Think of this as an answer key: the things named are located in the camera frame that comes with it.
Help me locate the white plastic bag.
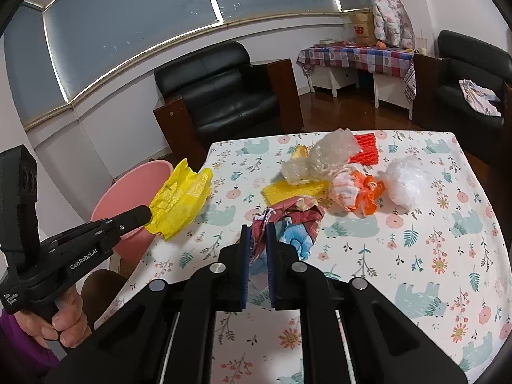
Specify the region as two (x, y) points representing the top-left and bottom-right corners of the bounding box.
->
(378, 155), (429, 211)

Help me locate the brown paper shopping bag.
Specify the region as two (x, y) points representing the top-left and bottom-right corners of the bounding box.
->
(349, 12), (377, 46)

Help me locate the orange peel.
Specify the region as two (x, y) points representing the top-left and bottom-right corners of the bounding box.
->
(291, 144), (309, 160)

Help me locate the yellow plastic bag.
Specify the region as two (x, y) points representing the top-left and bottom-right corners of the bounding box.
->
(145, 159), (212, 240)

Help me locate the plaid tablecloth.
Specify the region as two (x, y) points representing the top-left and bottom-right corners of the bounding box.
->
(297, 46), (417, 103)

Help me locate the colourful paper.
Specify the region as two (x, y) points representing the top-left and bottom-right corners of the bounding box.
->
(249, 195), (324, 275)

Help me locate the white desk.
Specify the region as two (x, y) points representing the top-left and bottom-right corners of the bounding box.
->
(306, 66), (413, 121)

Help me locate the red foam net sleeve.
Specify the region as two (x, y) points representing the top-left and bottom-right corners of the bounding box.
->
(349, 133), (379, 165)

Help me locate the floral puffer jacket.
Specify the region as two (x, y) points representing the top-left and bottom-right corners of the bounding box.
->
(372, 0), (415, 50)

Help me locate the floral bear tablecloth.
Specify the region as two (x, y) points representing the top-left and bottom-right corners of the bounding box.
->
(108, 130), (511, 383)

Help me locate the pink plastic trash bin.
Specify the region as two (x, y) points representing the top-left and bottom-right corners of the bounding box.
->
(90, 160), (173, 266)

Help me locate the yellow foam net sleeve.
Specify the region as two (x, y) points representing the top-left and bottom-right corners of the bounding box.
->
(261, 180), (329, 205)

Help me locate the black leather armchair left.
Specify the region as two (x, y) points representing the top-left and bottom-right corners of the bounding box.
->
(154, 41), (304, 170)

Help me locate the orange white snack wrapper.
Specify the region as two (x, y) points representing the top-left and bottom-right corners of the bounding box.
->
(329, 167), (385, 217)

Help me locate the black leather armchair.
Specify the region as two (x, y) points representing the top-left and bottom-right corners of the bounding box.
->
(154, 41), (304, 170)
(412, 30), (511, 169)

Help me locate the black leather armchair right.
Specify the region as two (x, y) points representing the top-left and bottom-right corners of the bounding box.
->
(412, 30), (511, 169)

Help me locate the clear bubble wrap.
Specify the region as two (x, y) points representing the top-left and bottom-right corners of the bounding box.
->
(281, 128), (361, 185)

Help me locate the plastic drink cup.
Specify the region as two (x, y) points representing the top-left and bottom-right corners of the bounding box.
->
(415, 30), (428, 56)

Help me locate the person's left hand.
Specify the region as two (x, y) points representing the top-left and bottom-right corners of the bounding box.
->
(14, 285), (91, 348)

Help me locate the bowl on desk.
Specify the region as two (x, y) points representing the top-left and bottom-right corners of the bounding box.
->
(317, 39), (336, 47)

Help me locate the cloth on armchair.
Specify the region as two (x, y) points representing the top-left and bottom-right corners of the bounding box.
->
(458, 80), (501, 117)

